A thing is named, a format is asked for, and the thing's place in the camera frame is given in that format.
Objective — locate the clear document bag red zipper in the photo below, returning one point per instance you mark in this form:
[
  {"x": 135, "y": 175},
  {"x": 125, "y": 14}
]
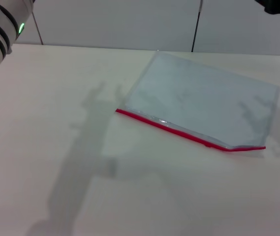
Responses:
[{"x": 198, "y": 98}]

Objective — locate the red zipper slider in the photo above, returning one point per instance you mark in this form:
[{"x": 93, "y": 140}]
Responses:
[{"x": 208, "y": 146}]

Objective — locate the black vertical pole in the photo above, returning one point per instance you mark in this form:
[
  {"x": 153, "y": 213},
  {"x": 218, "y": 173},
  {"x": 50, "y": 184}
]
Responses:
[{"x": 195, "y": 32}]

